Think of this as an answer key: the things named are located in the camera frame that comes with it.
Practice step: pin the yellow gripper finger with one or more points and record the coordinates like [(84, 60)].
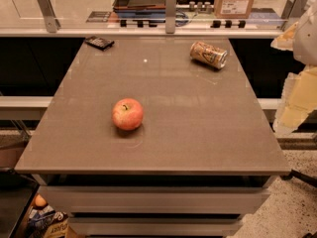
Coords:
[(298, 100), (284, 42)]

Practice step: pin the red yellow apple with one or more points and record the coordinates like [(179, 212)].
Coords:
[(128, 114)]

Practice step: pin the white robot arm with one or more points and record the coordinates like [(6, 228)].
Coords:
[(305, 38)]

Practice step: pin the dark rxbar chocolate bar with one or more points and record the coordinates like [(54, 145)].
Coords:
[(99, 43)]

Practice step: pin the brown cardboard box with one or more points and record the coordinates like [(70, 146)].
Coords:
[(233, 9)]

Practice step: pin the gold crushed soda can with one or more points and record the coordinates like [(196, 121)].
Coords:
[(208, 54)]

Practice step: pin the stacked trays behind glass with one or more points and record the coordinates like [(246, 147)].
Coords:
[(131, 8)]

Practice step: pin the upper grey drawer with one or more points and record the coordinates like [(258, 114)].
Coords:
[(102, 199)]

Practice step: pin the grey drawer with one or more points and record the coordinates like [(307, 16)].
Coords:
[(154, 227), (102, 199)]

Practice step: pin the lower grey drawer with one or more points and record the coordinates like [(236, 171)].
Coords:
[(154, 227)]

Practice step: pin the snack bags in bin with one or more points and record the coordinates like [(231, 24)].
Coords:
[(45, 222)]

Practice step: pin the right metal rail bracket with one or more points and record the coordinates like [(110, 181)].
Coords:
[(293, 10)]

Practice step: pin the metal rail bracket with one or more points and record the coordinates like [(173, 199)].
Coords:
[(50, 19), (170, 16), (293, 10)]

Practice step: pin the middle metal rail bracket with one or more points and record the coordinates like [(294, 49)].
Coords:
[(170, 16)]

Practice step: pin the left metal rail bracket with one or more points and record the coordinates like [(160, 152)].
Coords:
[(50, 19)]

